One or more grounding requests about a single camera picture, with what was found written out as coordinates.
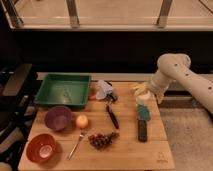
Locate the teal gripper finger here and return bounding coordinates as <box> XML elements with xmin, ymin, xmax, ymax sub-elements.
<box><xmin>137</xmin><ymin>105</ymin><xmax>151</xmax><ymax>121</ymax></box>

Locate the black eraser block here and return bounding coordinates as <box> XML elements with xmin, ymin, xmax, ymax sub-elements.
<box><xmin>138</xmin><ymin>120</ymin><xmax>147</xmax><ymax>142</ymax></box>

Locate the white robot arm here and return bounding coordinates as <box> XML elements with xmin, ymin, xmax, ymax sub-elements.
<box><xmin>134</xmin><ymin>53</ymin><xmax>213</xmax><ymax>122</ymax></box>

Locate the purple bowl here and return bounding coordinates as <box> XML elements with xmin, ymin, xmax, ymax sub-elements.
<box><xmin>44</xmin><ymin>106</ymin><xmax>72</xmax><ymax>131</ymax></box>

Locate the red bowl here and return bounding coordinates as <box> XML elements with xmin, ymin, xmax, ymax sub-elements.
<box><xmin>26</xmin><ymin>134</ymin><xmax>56</xmax><ymax>164</ymax></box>

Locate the yellow banana toy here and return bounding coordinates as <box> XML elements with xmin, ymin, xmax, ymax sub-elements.
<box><xmin>132</xmin><ymin>83</ymin><xmax>147</xmax><ymax>96</ymax></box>

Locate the white crumpled cloth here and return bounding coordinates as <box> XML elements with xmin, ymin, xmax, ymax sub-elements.
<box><xmin>96</xmin><ymin>80</ymin><xmax>113</xmax><ymax>100</ymax></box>

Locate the small red object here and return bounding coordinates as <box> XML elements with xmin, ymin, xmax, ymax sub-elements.
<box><xmin>88</xmin><ymin>95</ymin><xmax>96</xmax><ymax>101</ymax></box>

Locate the bunch of red grapes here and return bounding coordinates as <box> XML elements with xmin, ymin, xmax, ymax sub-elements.
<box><xmin>88</xmin><ymin>132</ymin><xmax>119</xmax><ymax>150</ymax></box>

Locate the yellow apple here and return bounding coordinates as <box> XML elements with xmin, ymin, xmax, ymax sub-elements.
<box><xmin>76</xmin><ymin>115</ymin><xmax>89</xmax><ymax>129</ymax></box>

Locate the silver fork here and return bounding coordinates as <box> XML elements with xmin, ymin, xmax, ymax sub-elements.
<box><xmin>67</xmin><ymin>130</ymin><xmax>86</xmax><ymax>160</ymax></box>

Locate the green plastic tray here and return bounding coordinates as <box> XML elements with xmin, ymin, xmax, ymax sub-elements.
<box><xmin>34</xmin><ymin>74</ymin><xmax>91</xmax><ymax>108</ymax></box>

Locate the black chair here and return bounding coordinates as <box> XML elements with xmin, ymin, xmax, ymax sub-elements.
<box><xmin>0</xmin><ymin>64</ymin><xmax>37</xmax><ymax>164</ymax></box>

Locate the black handled knife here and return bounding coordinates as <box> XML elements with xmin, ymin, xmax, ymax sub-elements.
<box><xmin>106</xmin><ymin>105</ymin><xmax>119</xmax><ymax>129</ymax></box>

